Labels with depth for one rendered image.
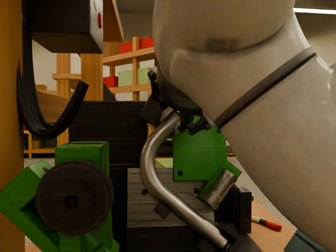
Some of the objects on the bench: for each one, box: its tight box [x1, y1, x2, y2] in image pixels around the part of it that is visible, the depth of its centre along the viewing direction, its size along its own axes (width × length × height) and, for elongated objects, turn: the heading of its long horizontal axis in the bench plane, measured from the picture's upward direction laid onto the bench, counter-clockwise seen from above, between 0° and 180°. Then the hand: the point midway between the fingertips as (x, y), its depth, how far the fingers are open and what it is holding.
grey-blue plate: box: [214, 187, 234, 223], centre depth 84 cm, size 10×2×14 cm
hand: (174, 118), depth 58 cm, fingers closed on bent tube, 3 cm apart
